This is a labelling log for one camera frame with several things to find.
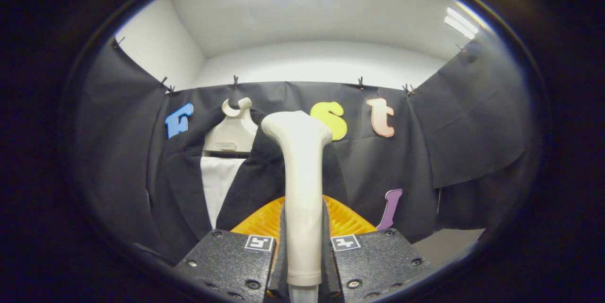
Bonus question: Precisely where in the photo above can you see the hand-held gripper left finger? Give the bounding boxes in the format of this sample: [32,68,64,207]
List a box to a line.
[174,197,288,303]

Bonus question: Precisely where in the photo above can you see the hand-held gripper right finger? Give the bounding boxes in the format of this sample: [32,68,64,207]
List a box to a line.
[322,195,433,303]

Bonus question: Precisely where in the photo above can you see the white shirt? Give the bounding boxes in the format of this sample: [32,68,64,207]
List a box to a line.
[200,156,246,229]

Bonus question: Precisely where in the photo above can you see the black suit jacket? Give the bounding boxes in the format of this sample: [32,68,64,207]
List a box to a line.
[146,108,350,266]

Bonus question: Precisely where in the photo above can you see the white garment steamer with hose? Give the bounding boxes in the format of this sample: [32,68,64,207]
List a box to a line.
[261,111,333,303]

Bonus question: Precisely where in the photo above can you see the cream plastic clothes hanger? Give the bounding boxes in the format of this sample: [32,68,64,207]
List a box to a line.
[203,97,259,158]

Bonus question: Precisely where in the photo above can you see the grey cabinet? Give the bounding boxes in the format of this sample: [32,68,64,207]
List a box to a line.
[412,227,486,267]

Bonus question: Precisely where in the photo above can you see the black backdrop cloth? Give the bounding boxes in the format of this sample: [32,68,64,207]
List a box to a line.
[71,38,539,266]

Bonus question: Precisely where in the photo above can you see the row of black backdrop clips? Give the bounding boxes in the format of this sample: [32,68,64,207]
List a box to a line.
[111,36,468,96]

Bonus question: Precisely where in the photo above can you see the small ceiling light panel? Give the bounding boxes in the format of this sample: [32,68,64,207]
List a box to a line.
[444,7,479,40]

